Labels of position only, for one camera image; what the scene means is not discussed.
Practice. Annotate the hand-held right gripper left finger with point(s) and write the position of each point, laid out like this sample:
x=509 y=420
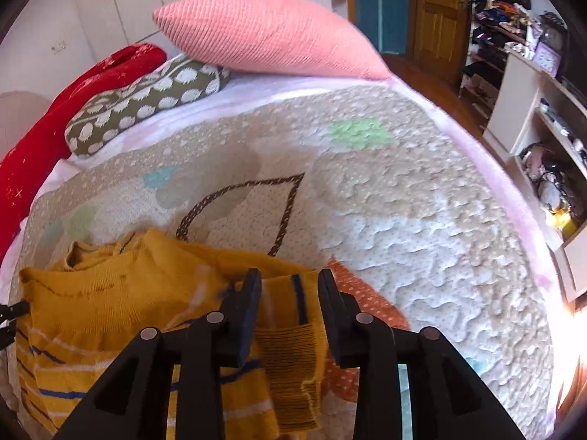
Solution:
x=250 y=330

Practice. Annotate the wooden door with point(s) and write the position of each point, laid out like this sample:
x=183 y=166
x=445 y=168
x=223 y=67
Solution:
x=440 y=18

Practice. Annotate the olive white-spotted pillow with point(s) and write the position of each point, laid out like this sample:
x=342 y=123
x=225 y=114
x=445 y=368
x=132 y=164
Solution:
x=137 y=105

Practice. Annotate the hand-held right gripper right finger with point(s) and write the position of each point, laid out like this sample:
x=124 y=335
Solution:
x=329 y=325

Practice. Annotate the teal door panel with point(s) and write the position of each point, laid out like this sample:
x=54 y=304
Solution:
x=380 y=9

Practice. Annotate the pink ribbed pillow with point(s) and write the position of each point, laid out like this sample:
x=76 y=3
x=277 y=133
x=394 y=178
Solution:
x=275 y=32

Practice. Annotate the white wardrobe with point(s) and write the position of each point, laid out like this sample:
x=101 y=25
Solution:
x=114 y=9

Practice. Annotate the yellow striped knit sweater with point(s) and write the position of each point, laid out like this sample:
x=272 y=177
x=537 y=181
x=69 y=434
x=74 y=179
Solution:
x=114 y=307

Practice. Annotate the red patterned quilt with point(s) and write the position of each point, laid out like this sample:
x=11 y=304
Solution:
x=32 y=146

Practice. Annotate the purple alarm clock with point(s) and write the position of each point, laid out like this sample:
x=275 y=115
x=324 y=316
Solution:
x=546 y=59

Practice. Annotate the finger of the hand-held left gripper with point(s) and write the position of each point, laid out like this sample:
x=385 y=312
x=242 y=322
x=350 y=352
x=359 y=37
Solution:
x=11 y=314

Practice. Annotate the white shelf cabinet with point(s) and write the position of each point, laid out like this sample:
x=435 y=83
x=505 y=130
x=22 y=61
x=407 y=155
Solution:
x=513 y=101

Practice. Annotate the beige patterned quilted mat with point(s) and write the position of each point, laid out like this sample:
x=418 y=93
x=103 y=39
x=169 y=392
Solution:
x=412 y=238

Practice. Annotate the cluttered clothes rack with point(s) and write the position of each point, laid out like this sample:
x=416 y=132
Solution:
x=495 y=23

